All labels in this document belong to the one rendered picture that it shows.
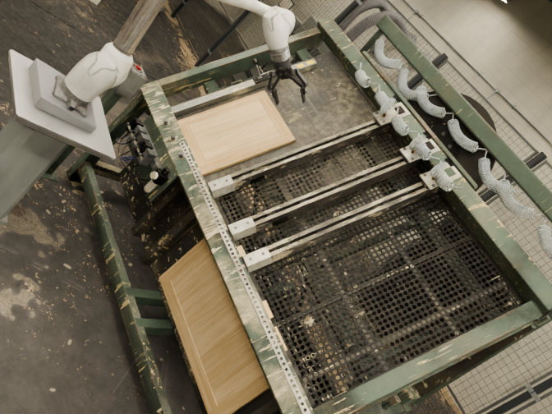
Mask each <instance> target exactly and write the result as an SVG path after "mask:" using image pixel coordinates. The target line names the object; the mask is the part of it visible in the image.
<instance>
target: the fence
mask: <svg viewBox="0 0 552 414"><path fill-rule="evenodd" d="M310 60H314V63H312V64H310V65H307V63H306V62H309V61H310ZM310 60H307V61H304V62H300V63H298V64H295V65H293V66H291V68H292V69H293V68H296V65H299V64H302V63H303V64H304V65H305V66H304V67H300V68H298V69H299V72H300V73H303V72H306V71H309V70H312V69H315V68H317V62H316V60H315V59H314V58H312V59H310ZM268 83H269V80H266V81H263V82H260V83H258V84H256V83H255V82H254V81H253V79H252V80H249V81H246V82H243V83H241V84H238V85H234V86H231V87H228V88H227V89H224V90H220V91H217V92H214V93H212V94H207V95H206V96H203V97H200V98H198V99H193V100H191V101H188V102H185V103H182V104H179V105H177V106H174V107H171V109H172V112H173V114H174V116H175V117H178V116H181V115H183V114H186V113H190V112H192V111H195V110H197V109H200V108H204V107H207V106H209V105H211V104H216V103H218V102H221V101H224V100H225V99H230V98H232V97H235V96H238V95H240V94H244V93H246V92H249V91H252V90H256V89H258V88H260V87H263V86H266V85H268Z"/></svg>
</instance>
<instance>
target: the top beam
mask: <svg viewBox="0 0 552 414"><path fill-rule="evenodd" d="M317 27H318V28H319V29H320V33H321V38H322V40H323V41H324V42H325V44H326V45H327V46H328V47H329V49H330V50H331V51H332V53H333V54H334V56H335V57H336V58H337V59H338V60H339V61H340V63H341V64H342V65H343V67H344V68H345V69H346V71H347V72H348V73H349V75H350V76H351V77H352V79H353V80H354V81H355V82H356V83H357V85H358V86H359V87H360V88H361V90H362V91H363V92H364V94H365V95H366V97H367V98H368V99H369V100H370V101H371V102H372V104H373V105H374V106H375V108H376V109H377V110H378V111H379V110H380V108H381V107H380V106H379V105H378V103H377V102H376V100H375V94H376V93H378V92H379V89H380V91H383V92H385V93H386V95H387V96H388V97H389V98H390V99H391V98H393V99H394V97H393V96H394V95H395V94H394V92H393V91H392V90H391V89H390V88H389V87H388V86H387V85H386V83H385V82H384V81H383V80H382V78H381V77H380V76H379V74H378V73H377V72H376V71H375V69H374V68H373V67H372V66H371V65H370V64H369V63H368V61H366V59H365V58H364V57H363V55H362V54H361V52H360V51H359V50H358V49H357V47H356V46H355V45H354V44H353V43H352V41H351V40H350V39H349V38H348V37H347V36H346V35H345V33H344V32H343V31H342V30H341V28H340V27H339V26H338V25H337V23H336V22H335V21H334V20H333V18H332V17H331V16H329V17H326V18H324V19H321V20H318V21H317ZM361 62H362V64H361ZM360 64H361V70H363V71H364V72H365V73H366V75H367V76H368V77H370V83H379V84H370V86H369V87H366V88H364V87H362V86H361V85H359V84H358V82H357V80H356V77H355V72H356V71H359V70H360ZM378 85H379V86H378ZM402 119H403V121H404V123H406V124H407V125H408V126H409V131H418V132H417V133H415V132H408V133H407V135H406V136H401V135H399V134H398V133H397V132H396V131H395V130H394V129H393V127H392V124H391V123H390V127H391V128H392V129H393V131H394V132H395V133H396V135H397V136H398V138H399V139H400V140H401V141H402V143H403V144H404V145H405V146H409V145H410V143H411V142H412V141H413V140H415V138H418V133H420V135H423V136H424V134H423V132H424V131H425V130H424V129H423V128H422V127H421V125H420V124H419V123H418V122H417V120H416V119H415V118H414V117H413V116H412V115H411V114H410V115H408V116H406V117H402ZM431 156H432V157H436V158H439V159H440V160H441V161H442V162H443V161H445V159H446V158H447V157H446V156H445V154H444V153H443V152H442V151H441V149H440V151H438V152H436V153H433V154H432V155H431ZM440 160H438V159H433V158H430V159H428V160H422V159H419V160H418V163H419V164H420V165H421V166H422V168H423V169H424V170H425V172H426V173H427V172H429V171H430V170H431V169H432V168H434V167H435V166H436V165H438V164H439V162H440ZM445 163H447V162H446V161H445ZM453 186H455V187H462V188H464V189H457V188H453V189H452V190H451V191H445V190H443V189H442V188H440V187H439V190H440V191H441V192H442V194H443V195H444V196H445V198H446V199H447V200H448V202H449V203H450V204H451V205H452V207H454V209H455V210H456V211H457V213H458V214H459V215H460V217H461V218H462V220H463V221H464V222H465V223H466V225H467V226H468V227H469V228H470V229H471V231H472V232H473V233H474V235H475V236H476V237H477V239H478V240H479V241H480V243H481V244H482V245H483V247H484V248H485V249H486V250H487V251H488V252H489V254H490V255H491V256H492V258H493V259H494V261H495V262H496V263H497V264H498V266H499V267H500V268H501V269H502V270H503V272H504V273H505V274H506V276H507V277H508V278H509V280H510V281H511V282H512V283H513V285H514V286H515V288H516V289H517V290H518V291H519V292H520V293H521V295H522V296H523V297H524V299H525V300H526V301H527V302H529V301H530V300H532V301H534V302H535V303H536V304H537V305H538V307H539V308H540V310H541V311H542V312H543V313H544V314H543V316H541V317H540V318H544V317H546V316H547V315H550V314H552V283H551V282H550V281H549V280H548V278H547V277H546V276H545V275H544V274H543V273H542V272H541V270H540V269H539V268H538V267H537V266H536V264H535V263H534V262H533V261H532V259H531V258H530V257H529V255H528V254H527V253H526V252H525V251H524V250H523V249H522V248H521V246H520V245H519V244H518V243H517V241H516V240H515V239H514V238H513V236H512V235H511V234H510V233H509V231H508V230H507V229H506V228H505V226H504V225H503V224H502V223H501V222H500V221H499V220H498V219H497V217H496V216H495V215H494V213H493V212H492V211H491V210H490V208H489V207H488V206H487V205H486V204H485V202H484V201H483V200H482V199H481V198H480V197H479V196H478V194H477V193H476V192H475V191H474V190H473V189H472V187H471V186H470V185H469V184H468V182H467V181H466V180H465V179H464V177H463V176H461V177H460V178H458V179H456V180H453Z"/></svg>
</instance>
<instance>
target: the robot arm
mask: <svg viewBox="0 0 552 414"><path fill-rule="evenodd" d="M166 1H167V0H140V1H139V2H138V3H137V5H136V7H135V8H134V10H133V12H132V13H131V14H130V16H129V18H128V19H127V21H126V23H125V25H124V26H123V27H122V29H121V31H120V32H119V34H118V36H117V38H115V40H114V42H111V43H107V44H105V45H104V47H103V48H102V49H101V50H100V51H98V52H93V53H90V54H88V55H86V56H85V57H84V58H82V59H81V60H80V61H79V62H78V63H77V64H76V65H75V66H74V67H73V68H72V69H71V71H70V72H69V73H68V74H67V76H66V77H65V78H64V79H63V78H62V77H60V76H59V75H57V76H55V79H56V83H55V87H54V92H52V95H53V96H54V97H55V98H57V99H60V100H61V101H62V102H63V103H65V104H66V105H67V108H68V109H69V110H70V111H73V110H75V111H77V112H78V113H79V114H80V115H81V116H82V117H87V116H88V114H87V106H88V104H89V103H90V102H91V101H92V100H93V99H95V98H96V97H97V96H98V95H100V94H102V93H103V92H104V91H105V90H107V89H111V88H113V87H116V86H118V85H120V84H121V83H122V82H123V81H124V80H125V79H126V78H127V76H128V73H129V71H130V69H131V66H132V63H133V57H132V53H133V52H134V50H135V49H136V47H137V45H138V44H139V42H140V41H141V39H142V38H143V36H144V35H145V33H146V31H147V30H148V29H149V27H150V25H151V24H152V22H153V21H154V18H155V17H156V16H157V15H158V13H159V11H160V10H161V8H162V6H163V5H164V3H165V2H166ZM217 1H220V2H224V3H227V4H229V5H233V6H235V7H240V8H243V9H246V10H248V11H251V12H254V13H255V14H257V15H258V16H260V17H261V18H262V28H263V33H264V39H265V42H266V44H267V45H268V47H269V53H270V57H271V60H272V61H273V62H274V67H275V71H273V70H271V71H270V73H269V83H268V87H267V90H268V91H271V93H272V96H273V98H274V99H275V103H276V105H278V104H279V100H278V94H277V90H275V87H276V85H277V84H278V82H279V80H280V79H282V80H284V79H288V78H289V79H290V80H293V81H294V82H295V83H296V84H297V85H299V86H300V87H301V88H300V91H301V98H302V102H303V103H305V101H306V97H305V94H306V88H305V87H307V86H308V82H307V81H306V79H305V78H304V77H303V75H302V74H301V73H300V72H299V69H298V67H296V68H293V69H292V68H291V63H290V59H289V58H290V56H291V55H290V52H289V46H288V38H289V35H290V34H291V33H292V31H293V29H294V26H295V22H296V21H295V16H294V15H293V13H292V12H291V11H289V10H288V9H285V8H281V7H277V6H274V7H270V6H267V5H265V4H263V3H262V2H259V1H257V0H217ZM293 71H294V73H296V75H297V77H298V78H299V79H300V80H298V79H297V78H296V77H295V76H294V75H293V74H292V72H293ZM274 74H276V75H277V76H278V78H277V80H276V81H275V83H274V85H273V87H272V88H271V85H272V81H273V78H274Z"/></svg>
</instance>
